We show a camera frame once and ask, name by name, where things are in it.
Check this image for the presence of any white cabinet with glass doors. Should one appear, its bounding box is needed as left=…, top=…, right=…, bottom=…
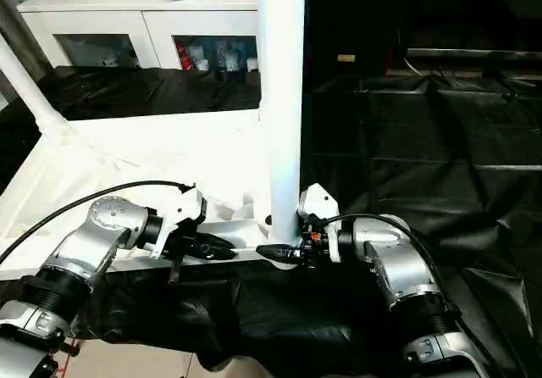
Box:
left=17, top=0, right=263, bottom=74

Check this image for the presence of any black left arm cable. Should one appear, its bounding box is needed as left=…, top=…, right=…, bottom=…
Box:
left=0, top=180, right=197, bottom=265

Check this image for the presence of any dark low shelf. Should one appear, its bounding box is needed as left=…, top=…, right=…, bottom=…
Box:
left=405, top=47, right=542, bottom=75

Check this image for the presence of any red bottle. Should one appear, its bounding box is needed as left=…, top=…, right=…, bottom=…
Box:
left=174, top=44, right=191, bottom=70

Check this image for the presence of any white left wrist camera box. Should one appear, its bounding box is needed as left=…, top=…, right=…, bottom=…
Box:
left=149, top=186, right=209, bottom=260

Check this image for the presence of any black work mat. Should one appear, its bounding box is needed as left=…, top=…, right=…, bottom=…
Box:
left=0, top=56, right=542, bottom=377

